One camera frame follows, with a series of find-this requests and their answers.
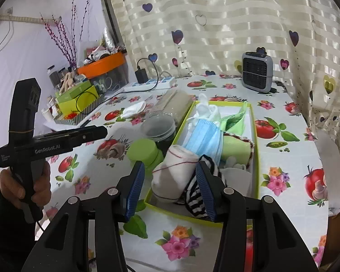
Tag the person's left forearm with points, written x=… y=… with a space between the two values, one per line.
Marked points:
x=8 y=232

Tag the heart-print striped curtain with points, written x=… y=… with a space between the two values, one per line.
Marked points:
x=229 y=25

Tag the lime green box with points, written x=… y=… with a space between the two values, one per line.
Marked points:
x=79 y=103

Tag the person's left hand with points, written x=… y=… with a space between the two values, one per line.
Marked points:
x=42 y=184

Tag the white power strip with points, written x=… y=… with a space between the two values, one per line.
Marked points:
x=150 y=85

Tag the black charger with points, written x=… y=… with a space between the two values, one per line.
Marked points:
x=141 y=76

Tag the black-white striped sock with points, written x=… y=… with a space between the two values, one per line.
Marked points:
x=215 y=165
x=192 y=201

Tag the tomato-print tablecloth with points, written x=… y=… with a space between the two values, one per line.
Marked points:
x=280 y=161

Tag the white glove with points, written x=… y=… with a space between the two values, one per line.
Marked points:
x=205 y=110

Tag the green lace-trimmed cloth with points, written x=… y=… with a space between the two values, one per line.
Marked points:
x=235 y=146

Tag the white small bottle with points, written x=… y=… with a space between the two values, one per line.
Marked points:
x=48 y=113

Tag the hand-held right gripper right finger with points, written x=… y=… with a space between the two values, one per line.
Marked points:
x=205 y=189

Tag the plain green cloth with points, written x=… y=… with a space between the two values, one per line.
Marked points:
x=232 y=119

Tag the glass storage jars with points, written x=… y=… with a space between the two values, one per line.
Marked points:
x=56 y=76

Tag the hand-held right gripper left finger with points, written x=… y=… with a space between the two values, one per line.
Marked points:
x=134 y=189

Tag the dark window frame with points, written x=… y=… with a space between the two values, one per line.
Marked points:
x=110 y=17

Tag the clutter of packets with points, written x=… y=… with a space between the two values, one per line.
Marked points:
x=102 y=51

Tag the cream sock with thread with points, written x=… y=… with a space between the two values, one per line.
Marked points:
x=172 y=175

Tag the dark green flat box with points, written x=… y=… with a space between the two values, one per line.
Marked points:
x=73 y=90

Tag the clear bin with orange lid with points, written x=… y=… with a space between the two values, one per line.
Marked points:
x=104 y=65

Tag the green plastic jar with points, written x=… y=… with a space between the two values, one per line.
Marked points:
x=143 y=153

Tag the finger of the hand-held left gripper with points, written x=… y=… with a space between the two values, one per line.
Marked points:
x=87 y=136

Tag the yellow-green cardboard box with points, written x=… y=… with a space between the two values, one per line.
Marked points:
x=255 y=136

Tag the chevron patterned box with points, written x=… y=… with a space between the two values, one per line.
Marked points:
x=73 y=117

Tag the small grey heater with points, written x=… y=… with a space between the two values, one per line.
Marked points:
x=256 y=70

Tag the white crumpled cloth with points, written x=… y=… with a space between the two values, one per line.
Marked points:
x=238 y=178

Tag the beige fabric roll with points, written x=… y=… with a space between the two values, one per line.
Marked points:
x=172 y=102

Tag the wooden jointed doll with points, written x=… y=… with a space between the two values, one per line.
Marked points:
x=68 y=82

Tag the clear plastic jar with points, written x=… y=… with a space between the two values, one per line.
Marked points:
x=158 y=130

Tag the purple flower branches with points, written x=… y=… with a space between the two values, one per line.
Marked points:
x=68 y=39

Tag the white paper strip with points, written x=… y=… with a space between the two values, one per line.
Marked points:
x=330 y=161

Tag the blue face mask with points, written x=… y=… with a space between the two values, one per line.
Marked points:
x=204 y=138

